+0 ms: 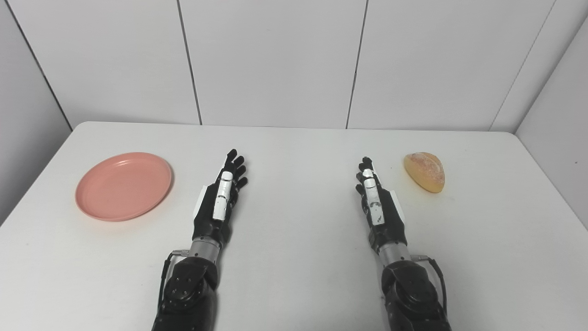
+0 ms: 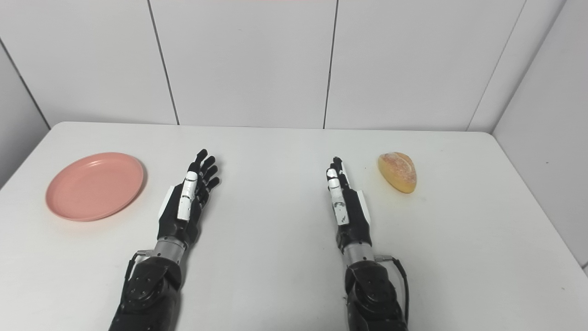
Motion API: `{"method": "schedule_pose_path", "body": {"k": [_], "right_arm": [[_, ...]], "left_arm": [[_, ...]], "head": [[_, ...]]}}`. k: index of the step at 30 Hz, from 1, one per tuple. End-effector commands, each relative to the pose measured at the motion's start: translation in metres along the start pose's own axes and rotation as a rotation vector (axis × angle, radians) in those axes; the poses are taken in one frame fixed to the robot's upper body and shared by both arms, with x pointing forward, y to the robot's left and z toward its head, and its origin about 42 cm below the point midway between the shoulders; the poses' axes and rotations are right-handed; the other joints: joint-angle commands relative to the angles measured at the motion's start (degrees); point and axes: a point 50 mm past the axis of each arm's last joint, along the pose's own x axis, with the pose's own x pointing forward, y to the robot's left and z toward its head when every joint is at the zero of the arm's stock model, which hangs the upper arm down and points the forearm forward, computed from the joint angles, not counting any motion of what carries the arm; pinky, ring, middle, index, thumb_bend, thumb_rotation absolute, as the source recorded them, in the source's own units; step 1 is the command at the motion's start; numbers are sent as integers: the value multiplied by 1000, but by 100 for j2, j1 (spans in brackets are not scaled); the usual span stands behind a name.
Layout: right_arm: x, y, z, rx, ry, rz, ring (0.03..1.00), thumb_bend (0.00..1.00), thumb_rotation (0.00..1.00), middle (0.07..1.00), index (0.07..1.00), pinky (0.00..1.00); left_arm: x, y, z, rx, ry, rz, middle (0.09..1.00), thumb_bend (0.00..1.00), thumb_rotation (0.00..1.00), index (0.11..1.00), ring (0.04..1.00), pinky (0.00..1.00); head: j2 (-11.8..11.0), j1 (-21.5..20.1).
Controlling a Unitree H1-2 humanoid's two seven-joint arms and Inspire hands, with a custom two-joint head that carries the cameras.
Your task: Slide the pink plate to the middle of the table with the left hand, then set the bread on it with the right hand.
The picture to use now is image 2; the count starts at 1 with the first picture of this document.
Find pink round plate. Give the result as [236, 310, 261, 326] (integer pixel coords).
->
[45, 152, 145, 222]

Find golden bread roll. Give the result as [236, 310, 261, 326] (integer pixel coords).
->
[378, 152, 418, 194]

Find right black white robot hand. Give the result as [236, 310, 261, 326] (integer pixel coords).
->
[326, 157, 372, 253]

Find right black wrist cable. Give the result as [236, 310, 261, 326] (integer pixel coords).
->
[375, 256, 410, 325]

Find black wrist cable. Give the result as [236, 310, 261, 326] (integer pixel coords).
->
[121, 250, 154, 295]
[375, 256, 410, 325]

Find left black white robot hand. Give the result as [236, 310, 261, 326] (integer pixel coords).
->
[158, 148, 221, 245]

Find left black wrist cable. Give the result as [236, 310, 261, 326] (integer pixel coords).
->
[121, 250, 154, 295]

